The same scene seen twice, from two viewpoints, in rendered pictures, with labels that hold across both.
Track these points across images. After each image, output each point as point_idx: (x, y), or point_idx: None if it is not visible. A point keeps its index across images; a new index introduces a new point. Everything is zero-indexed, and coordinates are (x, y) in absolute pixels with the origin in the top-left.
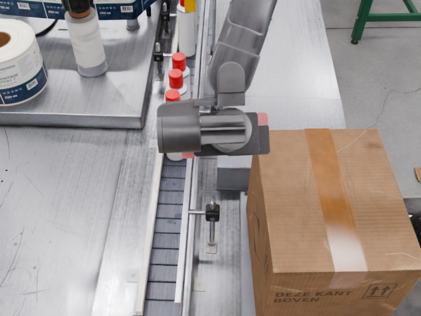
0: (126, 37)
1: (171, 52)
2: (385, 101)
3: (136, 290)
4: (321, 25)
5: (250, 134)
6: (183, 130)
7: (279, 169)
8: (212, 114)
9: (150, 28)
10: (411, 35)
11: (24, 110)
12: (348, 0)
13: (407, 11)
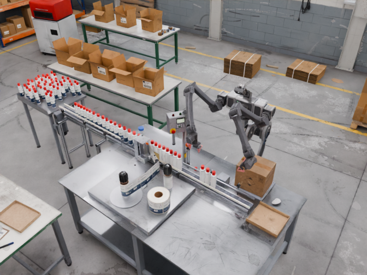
0: (161, 177)
1: (176, 172)
2: None
3: (242, 208)
4: None
5: (256, 158)
6: (252, 163)
7: None
8: (243, 162)
9: (162, 171)
10: (164, 130)
11: (173, 207)
12: (131, 131)
13: (153, 123)
